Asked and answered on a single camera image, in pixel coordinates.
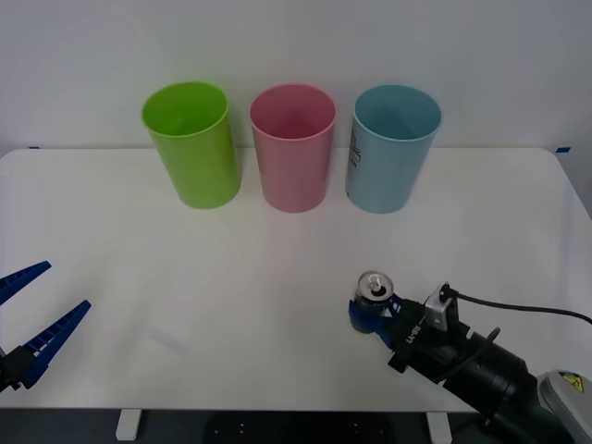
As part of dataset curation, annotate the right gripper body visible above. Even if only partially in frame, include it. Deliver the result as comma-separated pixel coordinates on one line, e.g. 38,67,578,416
387,299,471,383

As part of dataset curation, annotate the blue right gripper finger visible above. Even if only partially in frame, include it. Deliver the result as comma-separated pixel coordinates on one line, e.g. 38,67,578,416
387,295,409,322
348,298,395,346

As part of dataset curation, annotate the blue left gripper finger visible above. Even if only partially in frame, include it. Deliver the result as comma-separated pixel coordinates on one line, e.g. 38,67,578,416
12,299,93,390
0,260,53,307

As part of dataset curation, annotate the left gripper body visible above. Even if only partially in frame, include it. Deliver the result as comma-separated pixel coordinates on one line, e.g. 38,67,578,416
0,349,17,393

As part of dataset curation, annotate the drink can with silver top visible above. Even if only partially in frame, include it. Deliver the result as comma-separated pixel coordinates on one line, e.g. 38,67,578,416
356,269,396,310

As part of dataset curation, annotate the white table leg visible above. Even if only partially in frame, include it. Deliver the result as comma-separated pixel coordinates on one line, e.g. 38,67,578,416
425,411,453,444
115,409,142,441

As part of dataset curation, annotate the pale blue plastic bin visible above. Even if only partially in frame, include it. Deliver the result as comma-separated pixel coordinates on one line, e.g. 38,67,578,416
344,83,443,215

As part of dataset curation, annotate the pink plastic bin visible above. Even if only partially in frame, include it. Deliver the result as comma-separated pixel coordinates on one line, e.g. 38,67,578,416
249,82,337,215

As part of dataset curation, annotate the green plastic bin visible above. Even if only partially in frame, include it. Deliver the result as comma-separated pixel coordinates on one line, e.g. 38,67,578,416
140,80,242,211

